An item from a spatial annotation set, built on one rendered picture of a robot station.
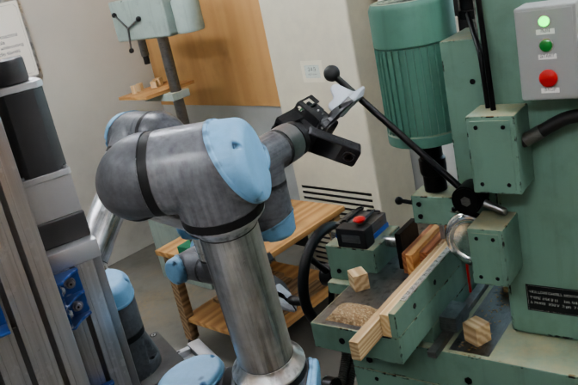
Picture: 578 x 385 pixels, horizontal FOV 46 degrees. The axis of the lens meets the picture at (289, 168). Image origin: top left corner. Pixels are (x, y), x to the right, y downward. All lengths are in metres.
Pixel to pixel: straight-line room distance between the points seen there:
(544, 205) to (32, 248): 0.92
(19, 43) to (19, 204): 3.09
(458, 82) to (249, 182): 0.66
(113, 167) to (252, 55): 2.95
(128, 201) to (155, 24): 2.76
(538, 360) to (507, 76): 0.56
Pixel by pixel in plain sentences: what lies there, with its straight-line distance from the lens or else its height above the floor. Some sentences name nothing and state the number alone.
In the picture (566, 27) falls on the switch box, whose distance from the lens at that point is 1.22.
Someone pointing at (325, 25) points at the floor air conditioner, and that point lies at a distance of 3.01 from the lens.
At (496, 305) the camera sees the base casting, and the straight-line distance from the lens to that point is 1.65.
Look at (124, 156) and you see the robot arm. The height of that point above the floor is 1.44.
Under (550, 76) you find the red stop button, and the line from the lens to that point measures 1.23.
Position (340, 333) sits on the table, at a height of 0.89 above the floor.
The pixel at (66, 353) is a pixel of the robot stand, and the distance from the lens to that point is 1.21.
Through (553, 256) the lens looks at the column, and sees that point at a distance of 1.44.
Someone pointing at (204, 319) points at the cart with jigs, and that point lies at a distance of 3.16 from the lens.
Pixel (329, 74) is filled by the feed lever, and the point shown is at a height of 1.39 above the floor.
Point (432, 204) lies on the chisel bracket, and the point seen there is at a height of 1.05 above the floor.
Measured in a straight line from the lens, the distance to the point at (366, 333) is 1.34.
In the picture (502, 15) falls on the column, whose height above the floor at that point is 1.46.
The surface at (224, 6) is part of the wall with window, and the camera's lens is 3.90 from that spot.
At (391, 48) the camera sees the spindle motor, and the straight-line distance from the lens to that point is 1.43.
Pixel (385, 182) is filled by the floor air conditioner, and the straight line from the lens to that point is 3.15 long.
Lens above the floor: 1.64
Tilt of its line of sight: 17 degrees down
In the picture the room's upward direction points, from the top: 12 degrees counter-clockwise
